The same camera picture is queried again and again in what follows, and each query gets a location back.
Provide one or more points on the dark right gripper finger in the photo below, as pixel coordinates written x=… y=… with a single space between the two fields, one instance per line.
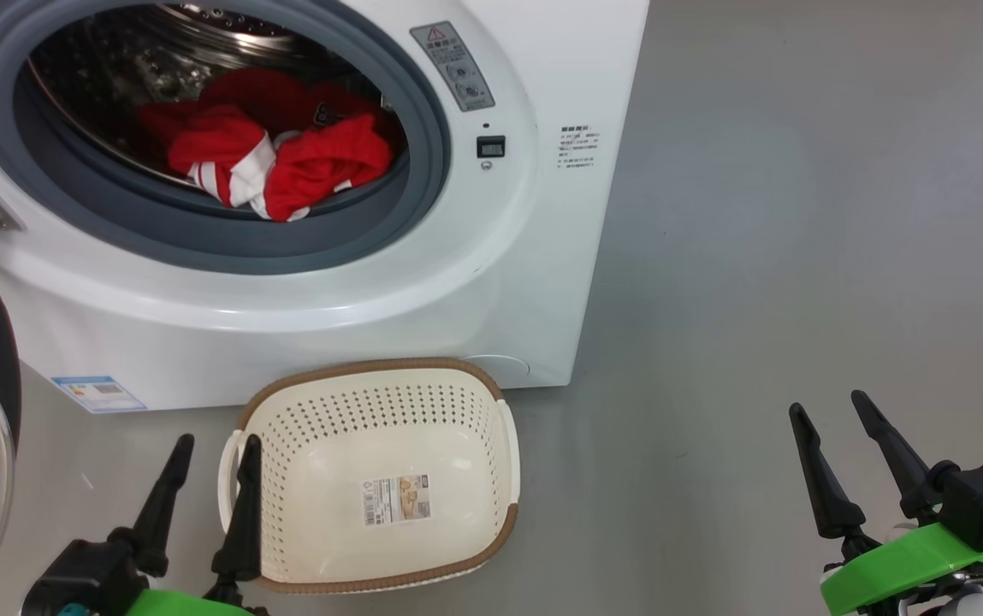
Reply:
x=897 y=458
x=829 y=500

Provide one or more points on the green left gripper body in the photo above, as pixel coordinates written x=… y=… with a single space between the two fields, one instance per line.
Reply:
x=174 y=604

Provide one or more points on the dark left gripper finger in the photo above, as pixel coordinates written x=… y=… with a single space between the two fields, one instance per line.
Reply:
x=168 y=505
x=245 y=522

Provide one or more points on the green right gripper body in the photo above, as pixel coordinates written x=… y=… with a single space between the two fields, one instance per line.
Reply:
x=893 y=565

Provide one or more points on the red and white garment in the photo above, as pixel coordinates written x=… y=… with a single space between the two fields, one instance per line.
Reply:
x=320 y=162

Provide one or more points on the cream laundry basket brown rim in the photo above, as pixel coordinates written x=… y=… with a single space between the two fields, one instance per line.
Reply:
x=371 y=445

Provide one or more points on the printed label sticker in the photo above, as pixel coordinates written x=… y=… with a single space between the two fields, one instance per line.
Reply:
x=397 y=500

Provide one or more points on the grey rubber door gasket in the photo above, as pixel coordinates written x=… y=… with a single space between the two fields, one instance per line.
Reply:
x=354 y=244

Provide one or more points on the white front-load washing machine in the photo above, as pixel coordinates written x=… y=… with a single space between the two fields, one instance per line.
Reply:
x=542 y=282

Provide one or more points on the steel perforated washer drum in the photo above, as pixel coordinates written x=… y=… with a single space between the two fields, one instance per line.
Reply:
x=115 y=68

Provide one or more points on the black door latch socket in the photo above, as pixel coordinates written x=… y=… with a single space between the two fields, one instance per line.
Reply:
x=491 y=147

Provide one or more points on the blue energy label sticker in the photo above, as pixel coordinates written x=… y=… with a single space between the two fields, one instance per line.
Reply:
x=97 y=393

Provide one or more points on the round white filter cover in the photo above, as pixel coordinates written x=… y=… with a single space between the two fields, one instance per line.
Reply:
x=500 y=366

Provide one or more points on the small printed text label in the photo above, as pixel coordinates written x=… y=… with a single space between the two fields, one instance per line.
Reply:
x=577 y=147

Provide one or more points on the grey warning sticker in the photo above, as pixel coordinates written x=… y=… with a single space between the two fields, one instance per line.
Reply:
x=454 y=68

